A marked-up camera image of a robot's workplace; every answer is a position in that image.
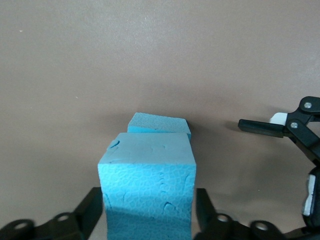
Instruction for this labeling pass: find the light blue foam block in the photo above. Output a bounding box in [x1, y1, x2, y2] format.
[96, 132, 198, 240]
[127, 111, 193, 141]

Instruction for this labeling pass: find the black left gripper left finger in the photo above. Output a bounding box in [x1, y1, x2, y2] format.
[0, 186, 104, 240]

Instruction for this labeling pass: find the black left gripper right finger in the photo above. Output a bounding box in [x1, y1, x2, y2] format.
[193, 187, 311, 240]

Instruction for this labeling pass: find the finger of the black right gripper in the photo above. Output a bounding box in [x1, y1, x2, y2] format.
[237, 95, 320, 166]
[301, 166, 320, 227]

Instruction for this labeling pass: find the brown table cloth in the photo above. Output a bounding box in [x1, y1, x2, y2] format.
[0, 0, 320, 240]

